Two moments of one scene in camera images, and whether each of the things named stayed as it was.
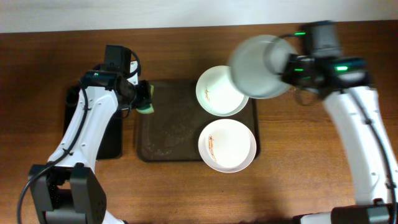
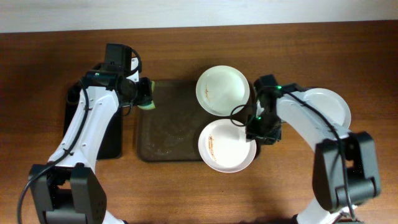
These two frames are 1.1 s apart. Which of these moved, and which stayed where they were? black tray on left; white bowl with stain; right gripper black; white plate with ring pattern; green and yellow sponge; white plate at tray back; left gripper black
Moved: green and yellow sponge; right gripper black; white plate with ring pattern
Stayed: left gripper black; white bowl with stain; white plate at tray back; black tray on left
